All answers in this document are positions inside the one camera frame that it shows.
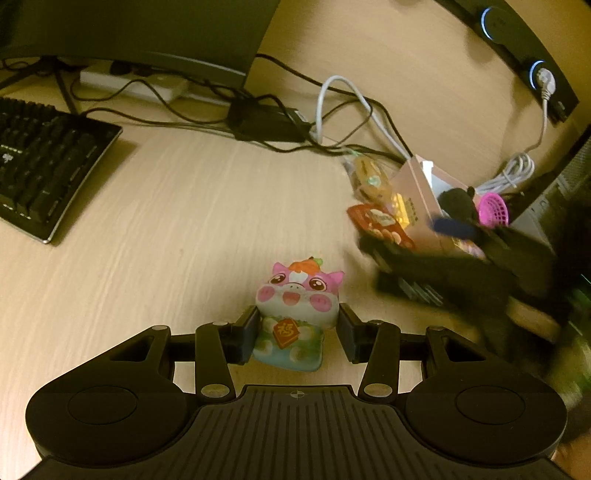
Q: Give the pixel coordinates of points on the small yellow building block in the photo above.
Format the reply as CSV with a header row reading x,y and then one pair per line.
x,y
401,207

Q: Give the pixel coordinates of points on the white power strip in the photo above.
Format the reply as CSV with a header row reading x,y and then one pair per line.
x,y
161,87

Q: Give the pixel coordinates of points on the black wall socket rail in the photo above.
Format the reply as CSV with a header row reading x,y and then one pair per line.
x,y
512,32

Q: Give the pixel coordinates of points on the clear bread packet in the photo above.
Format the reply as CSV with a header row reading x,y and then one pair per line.
x,y
369,180

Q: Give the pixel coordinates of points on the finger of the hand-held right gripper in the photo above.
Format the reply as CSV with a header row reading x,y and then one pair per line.
x,y
397,256
455,227

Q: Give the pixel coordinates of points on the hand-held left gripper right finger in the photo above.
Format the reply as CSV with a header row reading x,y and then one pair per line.
x,y
347,334

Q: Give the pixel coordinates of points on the pink cardboard box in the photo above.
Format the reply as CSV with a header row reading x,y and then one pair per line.
x,y
420,203

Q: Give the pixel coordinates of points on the computer case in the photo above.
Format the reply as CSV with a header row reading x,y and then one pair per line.
x,y
568,184

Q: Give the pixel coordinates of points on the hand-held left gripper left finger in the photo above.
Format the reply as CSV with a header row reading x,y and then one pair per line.
x,y
244,334

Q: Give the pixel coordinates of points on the black plush cat toy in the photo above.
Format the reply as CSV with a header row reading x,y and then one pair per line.
x,y
455,201

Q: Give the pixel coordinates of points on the black monitor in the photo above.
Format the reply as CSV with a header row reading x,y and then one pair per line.
x,y
138,27

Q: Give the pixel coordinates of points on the pink pig toy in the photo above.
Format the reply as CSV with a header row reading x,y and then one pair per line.
x,y
295,295

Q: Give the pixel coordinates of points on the pink plastic basket scoop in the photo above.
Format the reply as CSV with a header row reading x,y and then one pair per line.
x,y
494,210

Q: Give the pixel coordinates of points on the red snack packet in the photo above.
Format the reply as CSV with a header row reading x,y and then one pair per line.
x,y
378,221

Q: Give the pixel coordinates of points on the black power adapter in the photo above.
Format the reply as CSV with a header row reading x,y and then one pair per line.
x,y
263,120

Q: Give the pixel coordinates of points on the black keyboard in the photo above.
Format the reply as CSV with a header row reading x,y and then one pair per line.
x,y
41,157

